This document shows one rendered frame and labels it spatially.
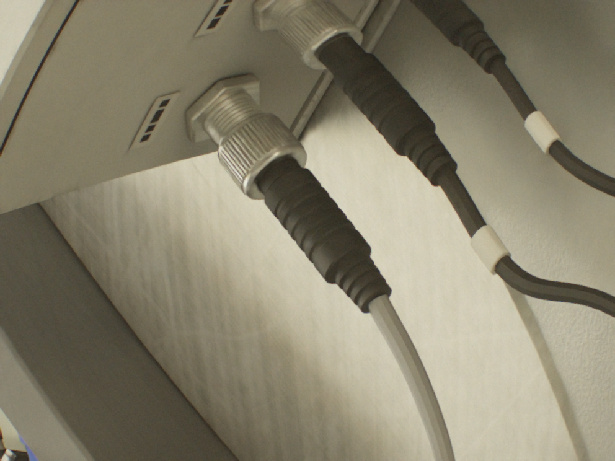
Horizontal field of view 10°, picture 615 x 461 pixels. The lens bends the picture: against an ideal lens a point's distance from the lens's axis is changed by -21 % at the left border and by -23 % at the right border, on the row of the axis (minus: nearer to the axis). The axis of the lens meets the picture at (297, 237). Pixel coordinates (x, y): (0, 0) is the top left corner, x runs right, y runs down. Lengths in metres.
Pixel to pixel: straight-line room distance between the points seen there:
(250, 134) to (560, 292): 0.09
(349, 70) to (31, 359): 0.14
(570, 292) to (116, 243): 0.19
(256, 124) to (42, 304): 0.12
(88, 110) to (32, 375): 0.11
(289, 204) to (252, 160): 0.01
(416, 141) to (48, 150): 0.08
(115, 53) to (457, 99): 0.09
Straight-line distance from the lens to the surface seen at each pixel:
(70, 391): 0.94
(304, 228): 0.86
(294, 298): 0.92
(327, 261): 0.86
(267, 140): 0.87
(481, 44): 0.81
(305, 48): 0.85
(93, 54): 0.83
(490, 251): 0.82
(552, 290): 0.81
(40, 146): 0.84
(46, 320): 0.96
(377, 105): 0.84
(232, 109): 0.87
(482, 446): 0.88
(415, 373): 0.85
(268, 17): 0.86
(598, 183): 0.79
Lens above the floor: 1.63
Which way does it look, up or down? 9 degrees down
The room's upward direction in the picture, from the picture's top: 5 degrees counter-clockwise
